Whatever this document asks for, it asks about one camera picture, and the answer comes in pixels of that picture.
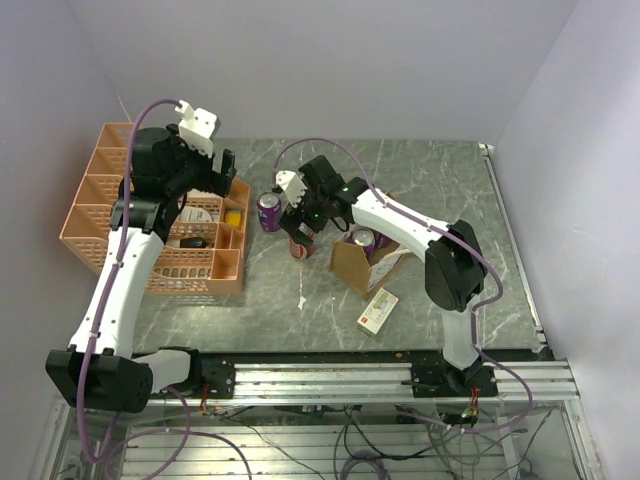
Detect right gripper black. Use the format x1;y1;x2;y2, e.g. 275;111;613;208
276;182;329;248

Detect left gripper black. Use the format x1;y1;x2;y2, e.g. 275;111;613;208
165;123;237;198

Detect red cola can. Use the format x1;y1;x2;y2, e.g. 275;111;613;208
289;223;315;260

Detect purple Fanta can front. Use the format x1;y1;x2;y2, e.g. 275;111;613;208
347;226;376;259

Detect purple fanta can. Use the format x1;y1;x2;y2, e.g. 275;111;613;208
347;226;376;259
257;192;282;232
374;231;392;250

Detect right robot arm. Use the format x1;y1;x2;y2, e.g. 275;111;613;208
274;155;487;396

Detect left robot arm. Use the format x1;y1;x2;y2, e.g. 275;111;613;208
45;120;236;413

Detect white papers in organizer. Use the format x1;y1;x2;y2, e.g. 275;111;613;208
177;189;223;223

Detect yellow item in organizer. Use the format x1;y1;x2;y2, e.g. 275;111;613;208
224;210;243;229

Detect black item in organizer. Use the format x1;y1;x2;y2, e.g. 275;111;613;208
179;236;209;249

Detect orange plastic desk organizer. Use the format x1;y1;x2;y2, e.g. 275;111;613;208
60;123;251;295

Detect small white cardboard box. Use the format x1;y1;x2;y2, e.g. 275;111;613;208
357;288;398;336

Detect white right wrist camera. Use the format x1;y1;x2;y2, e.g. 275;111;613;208
272;170;308;208

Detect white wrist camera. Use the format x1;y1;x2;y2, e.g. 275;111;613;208
272;170;308;208
175;100;220;158

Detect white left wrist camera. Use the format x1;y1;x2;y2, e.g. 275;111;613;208
175;100;220;158

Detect aluminium mounting rail frame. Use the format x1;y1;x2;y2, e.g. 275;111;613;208
33;348;605;479

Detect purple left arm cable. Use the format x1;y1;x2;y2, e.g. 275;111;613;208
74;98;189;464

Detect aluminium corner rail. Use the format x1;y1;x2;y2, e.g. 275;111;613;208
478;142;548;349

